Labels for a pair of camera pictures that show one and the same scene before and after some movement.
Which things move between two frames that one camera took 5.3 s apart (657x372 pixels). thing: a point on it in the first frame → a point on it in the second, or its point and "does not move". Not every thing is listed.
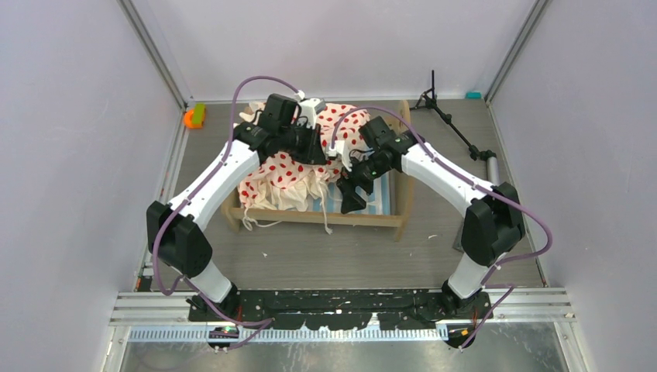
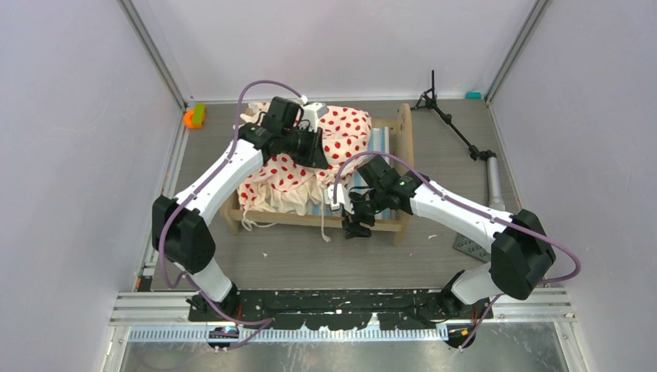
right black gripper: (347, 184) → (351, 222)
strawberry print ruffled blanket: (283, 182) does not move
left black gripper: (313, 153) does not move
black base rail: (305, 310) does not move
